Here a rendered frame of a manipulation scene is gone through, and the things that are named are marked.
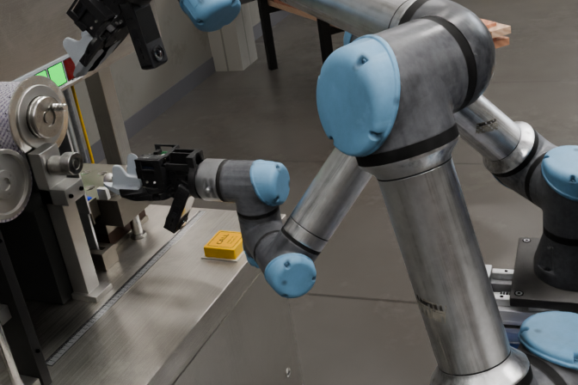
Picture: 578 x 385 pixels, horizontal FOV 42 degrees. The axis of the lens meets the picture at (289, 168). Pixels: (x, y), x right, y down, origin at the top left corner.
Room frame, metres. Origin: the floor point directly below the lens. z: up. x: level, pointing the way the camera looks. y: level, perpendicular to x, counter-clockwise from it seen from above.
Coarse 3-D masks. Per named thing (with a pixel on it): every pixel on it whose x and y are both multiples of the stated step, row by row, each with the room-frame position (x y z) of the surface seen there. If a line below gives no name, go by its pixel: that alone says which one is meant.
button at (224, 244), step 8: (224, 232) 1.38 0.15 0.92; (232, 232) 1.37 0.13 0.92; (240, 232) 1.37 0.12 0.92; (216, 240) 1.35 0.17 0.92; (224, 240) 1.34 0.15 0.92; (232, 240) 1.34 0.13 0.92; (240, 240) 1.34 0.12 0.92; (208, 248) 1.33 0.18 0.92; (216, 248) 1.32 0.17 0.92; (224, 248) 1.31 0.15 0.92; (232, 248) 1.31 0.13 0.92; (240, 248) 1.32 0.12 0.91; (208, 256) 1.33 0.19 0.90; (216, 256) 1.32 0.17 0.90; (224, 256) 1.31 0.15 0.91; (232, 256) 1.30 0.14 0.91
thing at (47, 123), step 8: (40, 96) 1.31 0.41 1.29; (48, 96) 1.31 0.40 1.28; (32, 104) 1.29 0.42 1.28; (40, 104) 1.29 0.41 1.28; (48, 104) 1.31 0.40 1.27; (32, 112) 1.27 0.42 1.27; (40, 112) 1.28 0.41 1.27; (48, 112) 1.30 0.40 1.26; (56, 112) 1.32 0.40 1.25; (32, 120) 1.27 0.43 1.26; (40, 120) 1.28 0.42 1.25; (48, 120) 1.30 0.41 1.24; (56, 120) 1.31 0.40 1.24; (32, 128) 1.27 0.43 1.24; (40, 128) 1.27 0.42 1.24; (48, 128) 1.29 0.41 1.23; (56, 128) 1.31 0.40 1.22; (40, 136) 1.28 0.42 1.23; (48, 136) 1.29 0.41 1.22
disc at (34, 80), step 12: (24, 84) 1.30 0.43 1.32; (36, 84) 1.32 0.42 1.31; (48, 84) 1.35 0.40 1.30; (12, 96) 1.27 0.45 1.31; (60, 96) 1.36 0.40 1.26; (12, 108) 1.26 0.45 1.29; (12, 120) 1.25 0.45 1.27; (12, 132) 1.24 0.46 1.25; (24, 144) 1.26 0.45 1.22; (60, 144) 1.33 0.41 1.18
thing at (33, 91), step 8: (32, 88) 1.30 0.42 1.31; (40, 88) 1.32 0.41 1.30; (48, 88) 1.34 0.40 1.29; (24, 96) 1.28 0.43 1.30; (32, 96) 1.30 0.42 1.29; (56, 96) 1.35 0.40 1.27; (24, 104) 1.28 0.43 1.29; (24, 112) 1.27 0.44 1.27; (24, 120) 1.27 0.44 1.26; (24, 128) 1.26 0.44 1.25; (24, 136) 1.26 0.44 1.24; (32, 136) 1.27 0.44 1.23; (56, 136) 1.32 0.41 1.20; (32, 144) 1.27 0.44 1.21; (40, 144) 1.29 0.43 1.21
